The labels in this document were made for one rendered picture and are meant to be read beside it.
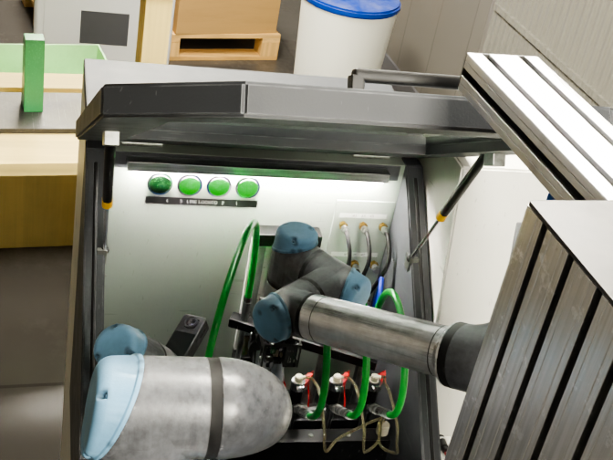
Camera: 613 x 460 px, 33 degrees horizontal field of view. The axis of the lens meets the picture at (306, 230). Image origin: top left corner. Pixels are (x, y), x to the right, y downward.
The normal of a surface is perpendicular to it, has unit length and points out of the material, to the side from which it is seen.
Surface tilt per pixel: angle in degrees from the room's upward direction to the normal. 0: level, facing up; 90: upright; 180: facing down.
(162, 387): 23
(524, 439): 90
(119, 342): 45
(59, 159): 0
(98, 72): 0
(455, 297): 76
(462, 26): 90
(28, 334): 0
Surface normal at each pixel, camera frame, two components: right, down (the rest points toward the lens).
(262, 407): 0.72, -0.11
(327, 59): -0.33, 0.50
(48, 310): 0.17, -0.84
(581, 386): -0.95, 0.00
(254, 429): 0.62, 0.27
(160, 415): 0.23, -0.04
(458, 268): 0.23, 0.33
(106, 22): 0.21, 0.55
